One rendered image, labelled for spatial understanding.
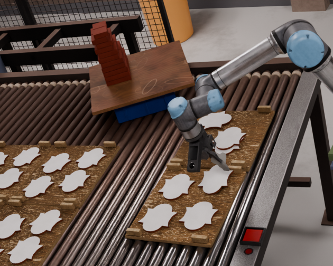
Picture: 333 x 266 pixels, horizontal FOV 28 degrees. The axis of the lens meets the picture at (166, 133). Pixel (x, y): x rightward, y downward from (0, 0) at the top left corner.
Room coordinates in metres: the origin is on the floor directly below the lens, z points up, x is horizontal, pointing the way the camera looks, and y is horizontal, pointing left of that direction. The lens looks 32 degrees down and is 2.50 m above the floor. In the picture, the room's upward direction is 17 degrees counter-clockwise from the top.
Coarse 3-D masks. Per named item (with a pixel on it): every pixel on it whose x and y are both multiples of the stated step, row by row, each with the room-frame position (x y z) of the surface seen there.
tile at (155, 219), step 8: (160, 208) 2.00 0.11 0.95; (168, 208) 1.99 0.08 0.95; (144, 216) 1.99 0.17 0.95; (152, 216) 1.97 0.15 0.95; (160, 216) 1.96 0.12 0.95; (168, 216) 1.94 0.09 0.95; (144, 224) 1.94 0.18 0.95; (152, 224) 1.93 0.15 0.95; (160, 224) 1.91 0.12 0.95; (168, 224) 1.91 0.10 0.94; (152, 232) 1.89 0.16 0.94
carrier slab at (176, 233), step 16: (192, 176) 2.15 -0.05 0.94; (240, 176) 2.06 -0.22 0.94; (192, 192) 2.05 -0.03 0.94; (224, 192) 1.99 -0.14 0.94; (144, 208) 2.05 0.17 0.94; (176, 208) 1.99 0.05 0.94; (224, 208) 1.90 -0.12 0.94; (176, 224) 1.90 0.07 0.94; (144, 240) 1.88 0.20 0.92; (160, 240) 1.85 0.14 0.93; (176, 240) 1.81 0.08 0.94
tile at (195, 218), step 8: (192, 208) 1.95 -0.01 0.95; (200, 208) 1.93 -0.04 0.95; (208, 208) 1.92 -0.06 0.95; (184, 216) 1.91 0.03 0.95; (192, 216) 1.90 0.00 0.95; (200, 216) 1.89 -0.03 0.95; (208, 216) 1.87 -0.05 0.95; (184, 224) 1.87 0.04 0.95; (192, 224) 1.86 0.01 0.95; (200, 224) 1.84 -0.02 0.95; (208, 224) 1.84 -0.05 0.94
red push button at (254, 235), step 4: (248, 232) 1.75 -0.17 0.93; (252, 232) 1.74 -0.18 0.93; (256, 232) 1.73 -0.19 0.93; (260, 232) 1.73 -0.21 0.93; (244, 236) 1.73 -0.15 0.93; (248, 236) 1.73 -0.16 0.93; (252, 236) 1.72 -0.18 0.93; (256, 236) 1.71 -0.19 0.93; (260, 236) 1.71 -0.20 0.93; (244, 240) 1.72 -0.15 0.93; (248, 240) 1.71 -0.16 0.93; (252, 240) 1.70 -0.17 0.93; (256, 240) 1.70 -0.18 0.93
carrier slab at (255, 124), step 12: (240, 120) 2.44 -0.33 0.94; (252, 120) 2.41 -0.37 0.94; (264, 120) 2.39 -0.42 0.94; (216, 132) 2.41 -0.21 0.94; (252, 132) 2.32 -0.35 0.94; (264, 132) 2.30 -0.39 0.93; (240, 144) 2.27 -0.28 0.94; (252, 144) 2.24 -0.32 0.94; (180, 156) 2.32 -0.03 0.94; (228, 156) 2.21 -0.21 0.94; (240, 156) 2.19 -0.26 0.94; (252, 156) 2.16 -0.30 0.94; (204, 168) 2.19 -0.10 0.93
